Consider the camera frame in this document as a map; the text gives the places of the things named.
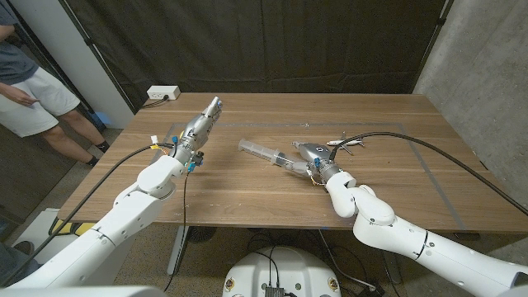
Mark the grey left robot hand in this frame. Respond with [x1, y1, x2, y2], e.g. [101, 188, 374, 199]
[169, 96, 223, 164]

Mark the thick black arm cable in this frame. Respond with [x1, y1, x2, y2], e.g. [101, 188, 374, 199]
[328, 131, 528, 217]
[0, 142, 174, 286]

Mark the white robot torso edge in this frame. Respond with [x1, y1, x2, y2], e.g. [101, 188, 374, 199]
[0, 285, 167, 297]

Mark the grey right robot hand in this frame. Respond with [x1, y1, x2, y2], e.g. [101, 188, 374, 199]
[284, 140, 343, 182]

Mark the black power strip cord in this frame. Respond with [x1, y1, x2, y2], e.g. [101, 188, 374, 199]
[141, 95, 170, 110]

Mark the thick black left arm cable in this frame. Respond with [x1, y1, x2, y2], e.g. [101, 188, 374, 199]
[0, 142, 174, 286]

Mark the white floor cable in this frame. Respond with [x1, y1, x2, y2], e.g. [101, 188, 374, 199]
[318, 229, 377, 290]

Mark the black floor power adapter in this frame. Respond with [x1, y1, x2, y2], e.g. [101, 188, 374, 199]
[357, 282, 387, 297]

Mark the white table leg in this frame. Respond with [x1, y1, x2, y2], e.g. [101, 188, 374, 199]
[167, 225, 191, 276]
[378, 249, 403, 285]

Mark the white floor platform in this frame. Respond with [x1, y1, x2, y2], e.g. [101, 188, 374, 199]
[10, 208, 63, 265]

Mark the white toy airplane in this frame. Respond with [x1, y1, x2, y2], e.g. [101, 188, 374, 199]
[326, 131, 366, 156]

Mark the black backdrop stand pole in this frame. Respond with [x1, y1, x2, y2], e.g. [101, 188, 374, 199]
[410, 0, 455, 95]
[57, 0, 137, 115]

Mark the white power strip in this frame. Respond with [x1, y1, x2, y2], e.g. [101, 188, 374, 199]
[146, 85, 182, 101]

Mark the round black floor fan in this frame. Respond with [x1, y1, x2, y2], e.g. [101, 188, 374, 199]
[187, 225, 218, 244]

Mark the large clear plastic syringe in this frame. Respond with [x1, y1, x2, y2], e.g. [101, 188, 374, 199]
[238, 138, 314, 178]

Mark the yellow and black floor object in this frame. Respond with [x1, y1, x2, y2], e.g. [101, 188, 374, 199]
[48, 217, 97, 237]

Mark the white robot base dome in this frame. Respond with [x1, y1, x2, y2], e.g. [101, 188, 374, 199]
[222, 246, 342, 297]

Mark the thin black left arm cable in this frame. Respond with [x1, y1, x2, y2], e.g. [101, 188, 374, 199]
[163, 172, 189, 293]

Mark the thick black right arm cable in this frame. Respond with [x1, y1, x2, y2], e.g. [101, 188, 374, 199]
[328, 131, 528, 217]

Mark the seated person in jeans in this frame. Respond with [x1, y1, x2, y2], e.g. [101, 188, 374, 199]
[0, 222, 36, 286]

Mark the standing person in white shorts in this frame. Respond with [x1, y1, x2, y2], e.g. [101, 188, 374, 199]
[0, 0, 111, 167]

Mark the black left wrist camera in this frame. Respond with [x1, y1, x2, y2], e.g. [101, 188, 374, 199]
[187, 150, 205, 173]

